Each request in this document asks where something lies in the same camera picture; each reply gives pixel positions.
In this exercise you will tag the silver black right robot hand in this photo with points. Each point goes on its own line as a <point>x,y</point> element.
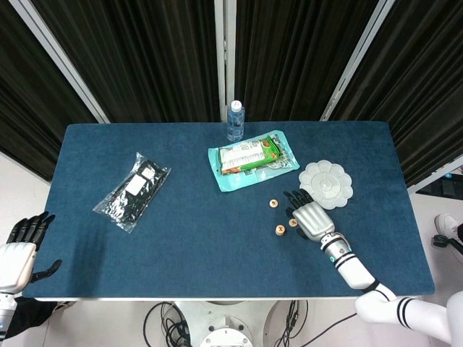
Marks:
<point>313,220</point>

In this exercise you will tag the black items in clear bag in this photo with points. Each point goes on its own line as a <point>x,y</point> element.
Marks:
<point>126,202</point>

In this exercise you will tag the white metal frame post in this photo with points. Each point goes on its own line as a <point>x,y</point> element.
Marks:
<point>222,36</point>
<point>57,54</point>
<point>360,54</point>

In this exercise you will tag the green cookie package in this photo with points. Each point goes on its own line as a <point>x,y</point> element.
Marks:
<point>246,159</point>

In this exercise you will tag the white shoe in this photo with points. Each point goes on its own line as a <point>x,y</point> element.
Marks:
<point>445,222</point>

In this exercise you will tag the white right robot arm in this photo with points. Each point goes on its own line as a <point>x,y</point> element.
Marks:
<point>354,271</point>

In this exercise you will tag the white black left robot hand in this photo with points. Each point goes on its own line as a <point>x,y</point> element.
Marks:
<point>14,265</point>

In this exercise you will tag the black chair base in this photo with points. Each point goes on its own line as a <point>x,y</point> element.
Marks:
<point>443,240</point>

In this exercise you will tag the blue felt table mat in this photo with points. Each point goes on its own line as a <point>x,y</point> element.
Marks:
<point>199,253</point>

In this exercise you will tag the black monitor device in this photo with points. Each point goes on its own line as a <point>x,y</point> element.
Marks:
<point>448,188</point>

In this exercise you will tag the clear plastic water bottle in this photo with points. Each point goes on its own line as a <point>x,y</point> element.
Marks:
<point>235,123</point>

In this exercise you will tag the teal snack pouch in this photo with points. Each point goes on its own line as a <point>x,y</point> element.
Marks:
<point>235,182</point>

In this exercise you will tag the black pleated curtain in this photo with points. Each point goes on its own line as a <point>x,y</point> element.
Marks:
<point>144,54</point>
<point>289,54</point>
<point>427,90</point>
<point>29,108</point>

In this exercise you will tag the white flower paint palette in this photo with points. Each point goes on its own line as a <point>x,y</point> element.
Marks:
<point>325,180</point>

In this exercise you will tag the white metal frame beam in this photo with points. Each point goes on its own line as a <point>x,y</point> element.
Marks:
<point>437,173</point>

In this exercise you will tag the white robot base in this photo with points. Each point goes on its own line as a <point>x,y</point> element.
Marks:
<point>224,325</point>

